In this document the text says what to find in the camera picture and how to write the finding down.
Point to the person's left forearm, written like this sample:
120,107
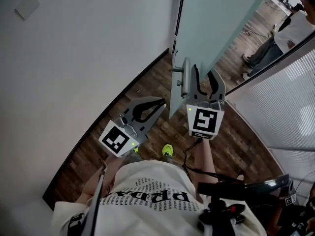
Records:
110,166

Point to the white printed t-shirt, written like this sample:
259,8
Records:
152,217

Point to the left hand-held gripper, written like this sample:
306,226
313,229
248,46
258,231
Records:
115,139

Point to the black baseboard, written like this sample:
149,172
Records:
98,122

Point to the white wall plate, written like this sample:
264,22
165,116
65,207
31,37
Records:
27,5

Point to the person's right forearm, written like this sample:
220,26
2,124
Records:
205,158

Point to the frosted glass door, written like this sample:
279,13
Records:
216,16

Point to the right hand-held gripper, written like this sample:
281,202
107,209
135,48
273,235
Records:
205,119

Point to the neon yellow shoe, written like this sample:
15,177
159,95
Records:
135,150
167,150

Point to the white window blinds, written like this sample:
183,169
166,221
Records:
283,102

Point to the black chest mount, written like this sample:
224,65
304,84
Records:
221,213

